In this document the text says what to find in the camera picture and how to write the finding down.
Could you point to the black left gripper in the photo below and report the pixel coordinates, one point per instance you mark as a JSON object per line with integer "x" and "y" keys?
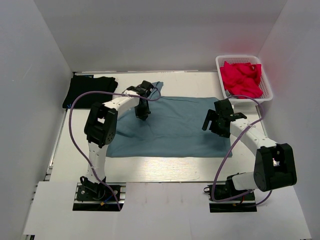
{"x": 143, "y": 115}

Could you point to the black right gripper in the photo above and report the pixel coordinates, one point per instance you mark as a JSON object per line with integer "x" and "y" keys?
{"x": 212, "y": 116}

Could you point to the teal blue t-shirt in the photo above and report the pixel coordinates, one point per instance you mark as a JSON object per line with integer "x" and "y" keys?
{"x": 173, "y": 130}

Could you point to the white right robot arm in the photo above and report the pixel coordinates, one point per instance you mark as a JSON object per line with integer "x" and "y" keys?
{"x": 274, "y": 165}

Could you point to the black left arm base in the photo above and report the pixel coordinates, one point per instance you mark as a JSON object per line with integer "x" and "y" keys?
{"x": 96, "y": 197}

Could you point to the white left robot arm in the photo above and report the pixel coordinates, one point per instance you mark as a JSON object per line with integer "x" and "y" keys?
{"x": 100, "y": 127}

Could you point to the white plastic basket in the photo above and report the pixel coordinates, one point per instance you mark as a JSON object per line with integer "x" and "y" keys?
{"x": 264, "y": 83}

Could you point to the crumpled red t-shirt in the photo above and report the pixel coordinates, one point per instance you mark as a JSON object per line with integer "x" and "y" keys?
{"x": 242, "y": 79}

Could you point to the folded black t-shirt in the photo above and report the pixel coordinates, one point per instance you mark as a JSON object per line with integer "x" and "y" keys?
{"x": 80, "y": 84}

